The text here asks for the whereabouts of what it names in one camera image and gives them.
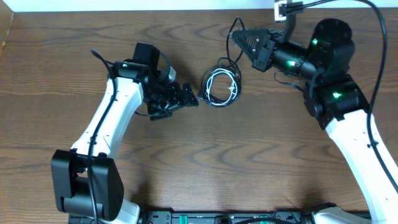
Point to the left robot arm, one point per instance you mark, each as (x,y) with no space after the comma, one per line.
(86,181)

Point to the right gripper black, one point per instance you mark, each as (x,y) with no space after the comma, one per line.
(263,54)

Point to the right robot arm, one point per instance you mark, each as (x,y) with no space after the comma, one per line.
(333,98)

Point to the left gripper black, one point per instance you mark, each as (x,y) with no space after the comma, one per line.
(177,99)

